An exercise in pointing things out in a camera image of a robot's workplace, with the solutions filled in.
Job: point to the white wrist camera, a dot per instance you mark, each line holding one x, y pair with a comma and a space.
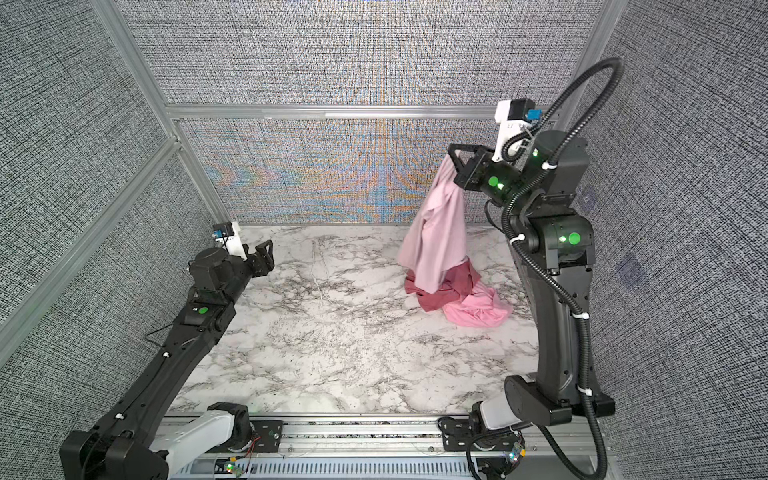
515, 118
227, 236

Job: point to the dark rose ribbed cloth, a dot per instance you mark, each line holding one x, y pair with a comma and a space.
457, 284

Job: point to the aluminium enclosure frame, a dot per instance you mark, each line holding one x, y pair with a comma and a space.
29, 313

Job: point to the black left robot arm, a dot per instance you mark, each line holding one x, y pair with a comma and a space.
122, 444

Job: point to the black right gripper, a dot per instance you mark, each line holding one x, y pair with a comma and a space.
478, 173

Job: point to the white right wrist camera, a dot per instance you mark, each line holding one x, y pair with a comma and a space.
515, 118

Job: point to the bright pink cloth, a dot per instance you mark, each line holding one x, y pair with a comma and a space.
482, 308

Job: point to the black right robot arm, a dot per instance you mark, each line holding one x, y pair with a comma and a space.
554, 249

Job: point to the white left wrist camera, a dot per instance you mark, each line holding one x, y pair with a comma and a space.
227, 236

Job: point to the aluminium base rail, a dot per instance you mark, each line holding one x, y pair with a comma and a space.
374, 446

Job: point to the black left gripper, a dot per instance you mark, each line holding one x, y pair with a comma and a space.
260, 263

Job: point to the pale pink cloth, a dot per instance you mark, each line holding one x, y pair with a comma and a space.
436, 239

